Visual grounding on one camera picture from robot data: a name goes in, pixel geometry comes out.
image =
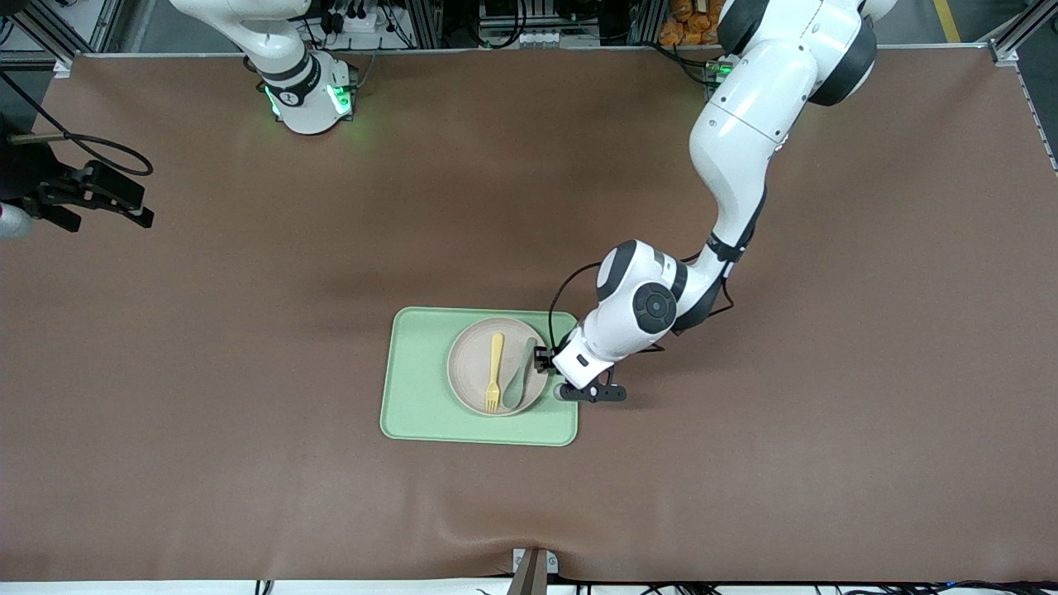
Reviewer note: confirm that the pile of orange round items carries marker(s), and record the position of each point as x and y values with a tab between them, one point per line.
690	25

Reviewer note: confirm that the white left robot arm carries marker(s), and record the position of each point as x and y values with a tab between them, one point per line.
744	124

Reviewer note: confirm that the grey-green plastic spoon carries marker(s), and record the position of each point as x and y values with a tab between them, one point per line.
514	392

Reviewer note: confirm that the light green rectangular tray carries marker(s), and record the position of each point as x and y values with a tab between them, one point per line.
413	397

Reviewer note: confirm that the brown table mat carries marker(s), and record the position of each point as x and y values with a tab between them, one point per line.
248	330

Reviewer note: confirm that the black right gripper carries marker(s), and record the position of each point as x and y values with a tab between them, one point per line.
33	183

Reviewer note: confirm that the aluminium extrusion frame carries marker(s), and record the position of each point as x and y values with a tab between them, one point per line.
426	25

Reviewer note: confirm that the beige round plate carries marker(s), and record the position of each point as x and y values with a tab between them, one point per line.
471	364

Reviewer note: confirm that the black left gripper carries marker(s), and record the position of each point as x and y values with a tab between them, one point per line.
545	358

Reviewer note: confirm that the yellow plastic fork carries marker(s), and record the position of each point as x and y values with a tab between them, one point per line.
495	364

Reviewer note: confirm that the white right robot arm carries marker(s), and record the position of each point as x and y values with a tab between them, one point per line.
306	91

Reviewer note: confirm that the metal table edge bracket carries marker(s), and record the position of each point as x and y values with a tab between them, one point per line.
533	574

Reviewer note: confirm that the white terminal strip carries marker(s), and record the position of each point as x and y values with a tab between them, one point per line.
521	38

